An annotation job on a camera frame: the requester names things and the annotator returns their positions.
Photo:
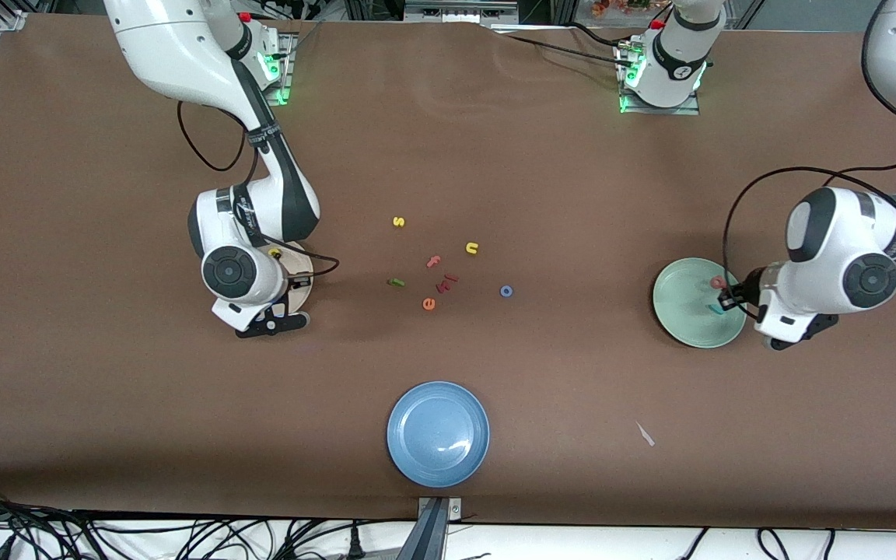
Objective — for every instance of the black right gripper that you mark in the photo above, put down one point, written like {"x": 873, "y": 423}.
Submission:
{"x": 291, "y": 285}

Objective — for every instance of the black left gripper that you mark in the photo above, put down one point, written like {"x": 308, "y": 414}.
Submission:
{"x": 750, "y": 288}

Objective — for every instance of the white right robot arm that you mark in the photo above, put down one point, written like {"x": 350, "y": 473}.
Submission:
{"x": 152, "y": 47}

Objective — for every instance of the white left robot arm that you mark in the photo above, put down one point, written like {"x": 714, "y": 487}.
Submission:
{"x": 845, "y": 233}

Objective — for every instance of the beige round plate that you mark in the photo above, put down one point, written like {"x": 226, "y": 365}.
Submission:
{"x": 302, "y": 299}

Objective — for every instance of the green round plate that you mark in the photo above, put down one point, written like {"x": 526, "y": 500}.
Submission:
{"x": 681, "y": 303}

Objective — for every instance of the small white paper scrap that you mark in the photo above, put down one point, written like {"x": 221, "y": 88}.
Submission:
{"x": 645, "y": 434}

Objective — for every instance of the blue round plate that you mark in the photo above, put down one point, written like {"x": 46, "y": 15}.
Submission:
{"x": 438, "y": 434}

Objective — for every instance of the brown table cover sheet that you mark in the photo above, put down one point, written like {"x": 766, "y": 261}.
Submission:
{"x": 495, "y": 155}

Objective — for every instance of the orange flowers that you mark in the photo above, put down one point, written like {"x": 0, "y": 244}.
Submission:
{"x": 619, "y": 6}

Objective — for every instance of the grey background device box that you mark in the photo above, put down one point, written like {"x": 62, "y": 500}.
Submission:
{"x": 460, "y": 9}

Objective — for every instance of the left arm aluminium base plate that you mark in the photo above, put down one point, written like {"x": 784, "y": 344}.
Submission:
{"x": 662, "y": 111}

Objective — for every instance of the right arm aluminium base plate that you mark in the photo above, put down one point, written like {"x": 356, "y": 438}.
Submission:
{"x": 286, "y": 78}

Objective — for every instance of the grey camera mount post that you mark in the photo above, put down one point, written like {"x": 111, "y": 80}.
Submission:
{"x": 434, "y": 537}

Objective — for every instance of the silver table corner bracket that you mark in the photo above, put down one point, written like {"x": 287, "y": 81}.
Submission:
{"x": 11, "y": 19}

